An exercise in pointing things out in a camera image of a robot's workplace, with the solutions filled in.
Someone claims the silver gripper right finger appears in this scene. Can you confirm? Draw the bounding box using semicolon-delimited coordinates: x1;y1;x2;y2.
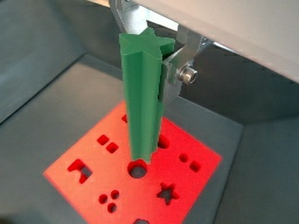
160;25;213;104

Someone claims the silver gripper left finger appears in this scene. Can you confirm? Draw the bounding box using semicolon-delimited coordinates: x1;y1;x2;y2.
108;0;148;34

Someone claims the green star-profile bar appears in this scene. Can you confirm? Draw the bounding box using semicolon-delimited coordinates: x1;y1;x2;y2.
119;27;175;163

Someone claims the red shape-sorter block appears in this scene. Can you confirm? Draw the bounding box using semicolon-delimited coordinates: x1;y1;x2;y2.
44;104;220;224

